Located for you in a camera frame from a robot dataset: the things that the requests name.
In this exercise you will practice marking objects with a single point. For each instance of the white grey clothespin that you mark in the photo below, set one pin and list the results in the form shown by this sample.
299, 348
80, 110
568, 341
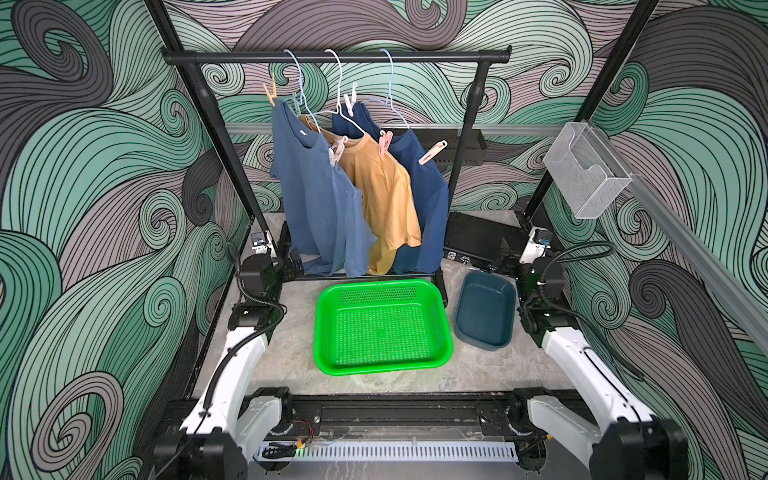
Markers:
336, 150

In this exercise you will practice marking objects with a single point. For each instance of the dark navy t-shirt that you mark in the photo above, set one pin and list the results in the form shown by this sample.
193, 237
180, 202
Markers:
430, 192

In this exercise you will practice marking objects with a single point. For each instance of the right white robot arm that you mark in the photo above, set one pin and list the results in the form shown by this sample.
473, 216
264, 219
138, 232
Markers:
624, 439

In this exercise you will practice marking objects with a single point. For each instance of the clear mesh wall holder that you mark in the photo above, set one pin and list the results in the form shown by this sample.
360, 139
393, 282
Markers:
587, 169

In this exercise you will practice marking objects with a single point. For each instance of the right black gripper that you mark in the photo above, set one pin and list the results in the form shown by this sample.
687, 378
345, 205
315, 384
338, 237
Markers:
512, 260

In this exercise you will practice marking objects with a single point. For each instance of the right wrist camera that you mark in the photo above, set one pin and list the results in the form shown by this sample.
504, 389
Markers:
537, 245

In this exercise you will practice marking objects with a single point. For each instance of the white slotted cable duct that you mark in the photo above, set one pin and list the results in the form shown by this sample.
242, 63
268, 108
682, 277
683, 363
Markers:
398, 451

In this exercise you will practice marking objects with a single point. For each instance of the light blue t-shirt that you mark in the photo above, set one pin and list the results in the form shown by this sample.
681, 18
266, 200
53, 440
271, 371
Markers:
323, 209

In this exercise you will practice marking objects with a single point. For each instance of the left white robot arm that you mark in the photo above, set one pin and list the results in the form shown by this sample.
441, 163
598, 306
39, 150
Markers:
223, 431

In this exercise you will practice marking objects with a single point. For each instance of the white wire hanger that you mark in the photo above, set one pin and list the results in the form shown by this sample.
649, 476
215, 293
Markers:
339, 110

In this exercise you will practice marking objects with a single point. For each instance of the black case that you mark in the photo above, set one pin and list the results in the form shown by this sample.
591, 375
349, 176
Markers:
475, 241

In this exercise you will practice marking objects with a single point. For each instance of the pink white clothespin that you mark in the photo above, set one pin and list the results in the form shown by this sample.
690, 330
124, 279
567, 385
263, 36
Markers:
433, 151

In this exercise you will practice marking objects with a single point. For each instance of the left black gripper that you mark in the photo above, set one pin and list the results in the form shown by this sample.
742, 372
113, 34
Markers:
289, 274

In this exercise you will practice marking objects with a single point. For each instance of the black clothes rack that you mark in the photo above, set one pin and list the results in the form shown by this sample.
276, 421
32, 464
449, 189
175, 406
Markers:
188, 64

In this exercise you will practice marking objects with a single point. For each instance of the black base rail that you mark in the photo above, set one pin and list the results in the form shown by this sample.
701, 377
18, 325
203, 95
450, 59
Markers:
489, 413

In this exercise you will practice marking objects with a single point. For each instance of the tan yellow t-shirt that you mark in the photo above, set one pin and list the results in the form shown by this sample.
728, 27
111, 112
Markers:
387, 200

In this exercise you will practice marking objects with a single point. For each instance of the green plastic basket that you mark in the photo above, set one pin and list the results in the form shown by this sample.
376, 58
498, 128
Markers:
381, 326

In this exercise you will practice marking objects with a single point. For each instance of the dark teal plastic bin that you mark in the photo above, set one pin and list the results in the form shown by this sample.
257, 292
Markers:
486, 311

